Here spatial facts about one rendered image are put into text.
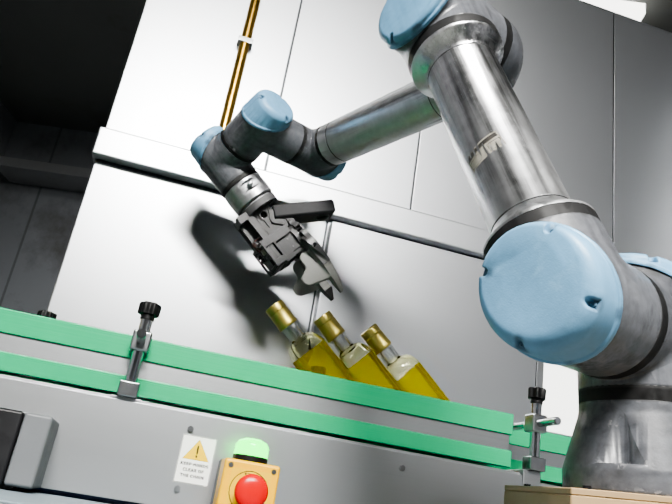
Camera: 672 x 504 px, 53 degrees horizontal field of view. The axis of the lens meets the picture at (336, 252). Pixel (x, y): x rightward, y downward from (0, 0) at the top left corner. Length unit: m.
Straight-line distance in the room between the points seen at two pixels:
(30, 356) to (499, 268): 0.62
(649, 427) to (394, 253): 0.78
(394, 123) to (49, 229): 3.58
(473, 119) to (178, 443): 0.55
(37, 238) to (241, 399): 3.59
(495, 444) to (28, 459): 0.65
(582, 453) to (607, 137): 1.20
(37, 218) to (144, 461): 3.68
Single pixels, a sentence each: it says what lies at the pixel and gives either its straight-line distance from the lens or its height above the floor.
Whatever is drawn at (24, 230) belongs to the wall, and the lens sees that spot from 4.53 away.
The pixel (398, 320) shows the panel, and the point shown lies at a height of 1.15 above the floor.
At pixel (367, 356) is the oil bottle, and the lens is 1.14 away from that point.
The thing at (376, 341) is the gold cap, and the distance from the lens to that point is 1.16.
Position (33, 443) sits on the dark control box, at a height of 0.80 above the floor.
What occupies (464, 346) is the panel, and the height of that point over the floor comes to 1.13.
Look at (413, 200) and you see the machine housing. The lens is 1.46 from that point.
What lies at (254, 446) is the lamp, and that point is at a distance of 0.89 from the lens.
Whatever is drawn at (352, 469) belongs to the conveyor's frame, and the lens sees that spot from 0.98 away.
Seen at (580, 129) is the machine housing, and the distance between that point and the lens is 1.77.
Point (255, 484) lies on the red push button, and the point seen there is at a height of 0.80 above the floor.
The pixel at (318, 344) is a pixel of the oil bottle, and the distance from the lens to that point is 1.12.
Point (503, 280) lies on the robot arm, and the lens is 0.62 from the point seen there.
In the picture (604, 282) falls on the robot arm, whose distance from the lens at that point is 0.59.
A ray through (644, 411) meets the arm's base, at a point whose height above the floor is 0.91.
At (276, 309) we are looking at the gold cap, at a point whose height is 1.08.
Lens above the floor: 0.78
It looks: 21 degrees up
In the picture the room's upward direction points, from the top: 9 degrees clockwise
